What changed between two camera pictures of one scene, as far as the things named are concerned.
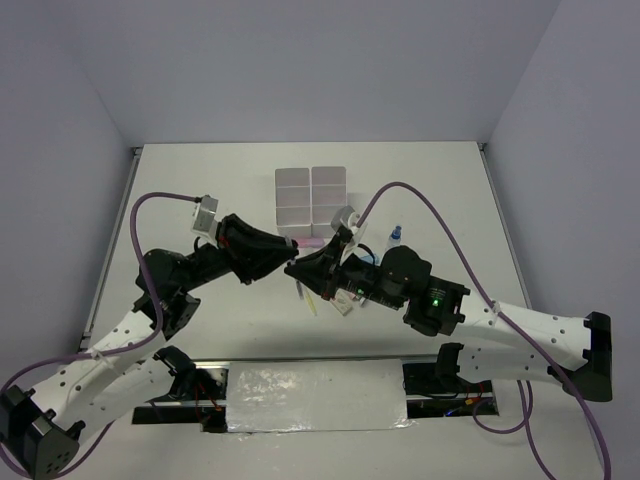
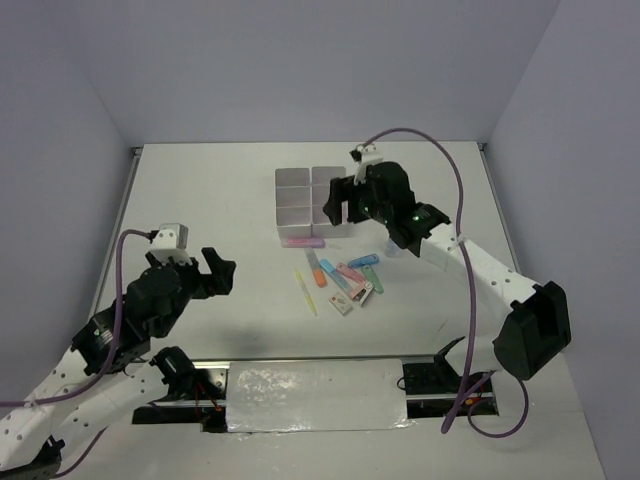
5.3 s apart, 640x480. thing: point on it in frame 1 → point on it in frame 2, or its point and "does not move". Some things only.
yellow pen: x=311 y=303 does not move
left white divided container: x=293 y=201 does not move
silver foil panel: x=316 y=395 does not move
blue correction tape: x=369 y=259 does not move
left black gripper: x=249 y=251 → x=223 y=271
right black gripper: x=314 y=271 → x=339 y=192
